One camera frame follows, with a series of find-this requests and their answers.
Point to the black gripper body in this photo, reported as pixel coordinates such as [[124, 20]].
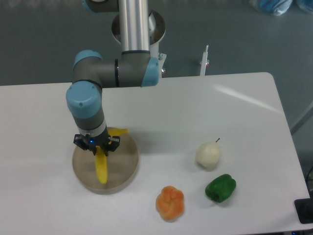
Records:
[[102, 140]]

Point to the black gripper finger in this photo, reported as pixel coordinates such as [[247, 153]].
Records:
[[112, 144], [85, 142]]

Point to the yellow banana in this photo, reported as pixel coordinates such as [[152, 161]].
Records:
[[101, 164]]

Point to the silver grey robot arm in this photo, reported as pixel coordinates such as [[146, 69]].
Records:
[[135, 68]]

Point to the beige round plate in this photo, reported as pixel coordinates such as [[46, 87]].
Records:
[[121, 165]]

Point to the orange knotted bread roll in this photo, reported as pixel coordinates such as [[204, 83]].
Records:
[[170, 203]]

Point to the white pear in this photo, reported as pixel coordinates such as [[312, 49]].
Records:
[[208, 154]]

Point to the green bell pepper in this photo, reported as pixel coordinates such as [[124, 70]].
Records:
[[221, 188]]

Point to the white upright bar right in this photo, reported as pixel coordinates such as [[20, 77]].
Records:
[[204, 61]]

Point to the black device at edge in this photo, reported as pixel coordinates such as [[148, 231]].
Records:
[[304, 209]]

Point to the blue plastic bag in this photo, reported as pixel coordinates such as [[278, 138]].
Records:
[[271, 7]]

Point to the clear plastic bag corner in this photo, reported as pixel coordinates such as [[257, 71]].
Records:
[[305, 5]]

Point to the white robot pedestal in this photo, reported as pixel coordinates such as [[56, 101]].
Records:
[[157, 29]]

